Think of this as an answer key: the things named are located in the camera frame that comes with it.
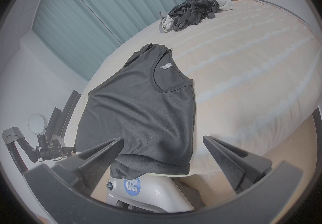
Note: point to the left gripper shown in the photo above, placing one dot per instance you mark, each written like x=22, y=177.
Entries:
x=57, y=151

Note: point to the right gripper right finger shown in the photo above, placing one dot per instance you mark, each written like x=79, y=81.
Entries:
x=234, y=165

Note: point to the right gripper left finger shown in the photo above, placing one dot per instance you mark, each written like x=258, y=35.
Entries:
x=95, y=162

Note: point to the black T-shirt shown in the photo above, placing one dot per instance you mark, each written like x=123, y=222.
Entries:
x=140, y=117

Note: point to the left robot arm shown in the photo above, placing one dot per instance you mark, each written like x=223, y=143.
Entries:
x=12, y=134

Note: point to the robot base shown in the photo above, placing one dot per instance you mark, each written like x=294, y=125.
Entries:
x=161, y=197

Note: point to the bed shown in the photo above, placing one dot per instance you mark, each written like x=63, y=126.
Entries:
x=251, y=66

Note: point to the pile of clothes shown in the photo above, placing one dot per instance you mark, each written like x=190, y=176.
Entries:
x=191, y=11

